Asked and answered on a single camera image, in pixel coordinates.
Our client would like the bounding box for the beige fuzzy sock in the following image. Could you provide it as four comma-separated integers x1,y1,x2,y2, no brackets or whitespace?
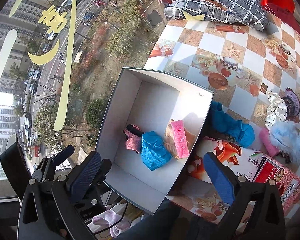
164,119,196,159

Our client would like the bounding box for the cream polka dot scrunchie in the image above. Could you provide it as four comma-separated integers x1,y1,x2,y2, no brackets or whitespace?
264,90,288,130

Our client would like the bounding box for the dark blue plastic bag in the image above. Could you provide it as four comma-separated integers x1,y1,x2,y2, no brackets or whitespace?
208,101,255,148

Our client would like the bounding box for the white peach drink carton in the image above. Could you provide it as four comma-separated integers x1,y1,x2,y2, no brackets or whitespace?
187,137,263,183

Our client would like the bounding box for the purple striped knit hat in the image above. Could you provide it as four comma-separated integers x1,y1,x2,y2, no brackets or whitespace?
282,88,300,120

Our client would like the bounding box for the red plastic chair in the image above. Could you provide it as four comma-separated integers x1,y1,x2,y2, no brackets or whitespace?
261,0,300,34

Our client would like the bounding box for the pink sponge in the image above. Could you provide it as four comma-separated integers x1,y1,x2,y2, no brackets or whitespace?
259,128,280,157
171,120,190,159

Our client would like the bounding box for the red patterned tissue box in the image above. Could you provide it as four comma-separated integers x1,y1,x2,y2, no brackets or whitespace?
253,154,300,216

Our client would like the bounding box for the person's jeans leg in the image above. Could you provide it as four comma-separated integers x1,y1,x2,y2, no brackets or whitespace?
117,199,216,239

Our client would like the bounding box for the light blue fluffy cloth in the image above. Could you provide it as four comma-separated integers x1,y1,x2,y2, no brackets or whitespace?
269,121,300,166

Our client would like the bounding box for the white open storage box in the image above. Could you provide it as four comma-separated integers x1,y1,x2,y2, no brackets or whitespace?
96,67,213,214

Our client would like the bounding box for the checkered tablecloth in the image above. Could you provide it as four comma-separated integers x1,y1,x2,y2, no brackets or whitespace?
143,12,300,224

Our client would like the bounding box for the grey plaid pillow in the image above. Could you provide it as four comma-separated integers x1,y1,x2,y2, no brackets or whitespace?
164,0,269,31

